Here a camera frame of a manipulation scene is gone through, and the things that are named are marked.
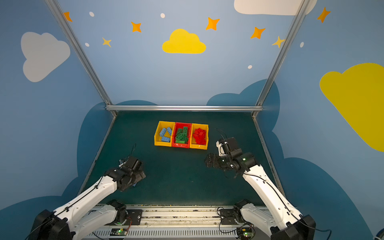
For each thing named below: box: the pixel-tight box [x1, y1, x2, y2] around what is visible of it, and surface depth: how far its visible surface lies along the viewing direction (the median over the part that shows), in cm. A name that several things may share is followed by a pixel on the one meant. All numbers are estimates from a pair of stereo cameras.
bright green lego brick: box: [175, 133, 188, 144], surface depth 103 cm
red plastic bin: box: [172, 122, 192, 149], surface depth 102 cm
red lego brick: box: [193, 128, 207, 146], surface depth 103 cm
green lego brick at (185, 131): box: [182, 126, 188, 136], surface depth 109 cm
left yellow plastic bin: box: [154, 120, 176, 147], surface depth 106 cm
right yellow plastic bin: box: [189, 123, 209, 150], surface depth 101 cm
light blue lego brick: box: [161, 136, 171, 143], surface depth 106 cm
